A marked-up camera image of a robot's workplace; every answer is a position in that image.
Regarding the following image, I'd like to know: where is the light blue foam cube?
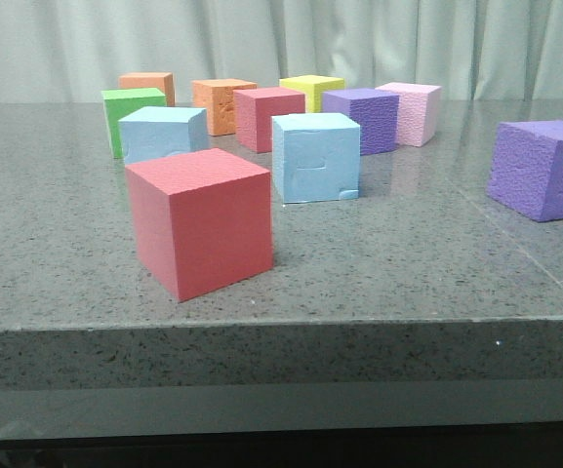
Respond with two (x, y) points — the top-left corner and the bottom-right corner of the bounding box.
(271, 113), (361, 204)
(118, 106), (210, 165)

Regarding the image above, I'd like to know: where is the large red foam cube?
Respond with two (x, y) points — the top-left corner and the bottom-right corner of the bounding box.
(125, 148), (273, 301)

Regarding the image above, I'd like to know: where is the pink-red foam cube middle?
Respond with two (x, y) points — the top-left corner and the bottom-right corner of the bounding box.
(233, 87), (305, 153)

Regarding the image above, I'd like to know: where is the yellow foam cube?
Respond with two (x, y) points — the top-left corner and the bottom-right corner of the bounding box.
(279, 75), (345, 113)

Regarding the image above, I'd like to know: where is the orange foam cube dented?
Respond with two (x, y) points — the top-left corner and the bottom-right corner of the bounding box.
(191, 78), (258, 137)

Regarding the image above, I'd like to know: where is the purple foam cube middle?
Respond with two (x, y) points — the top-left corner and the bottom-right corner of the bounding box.
(321, 88), (400, 155)

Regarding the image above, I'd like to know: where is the light pink foam cube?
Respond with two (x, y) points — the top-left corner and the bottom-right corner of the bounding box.
(377, 82), (442, 147)

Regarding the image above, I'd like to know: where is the orange foam cube back left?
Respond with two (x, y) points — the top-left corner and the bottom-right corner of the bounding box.
(118, 72), (176, 106)

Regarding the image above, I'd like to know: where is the green foam cube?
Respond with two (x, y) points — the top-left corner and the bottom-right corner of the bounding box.
(101, 88), (167, 159)

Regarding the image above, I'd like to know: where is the large purple foam cube right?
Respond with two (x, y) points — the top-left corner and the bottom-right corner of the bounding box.
(486, 120), (563, 222)

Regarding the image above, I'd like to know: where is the white curtain backdrop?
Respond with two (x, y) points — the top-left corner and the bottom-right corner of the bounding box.
(0, 1), (563, 103)

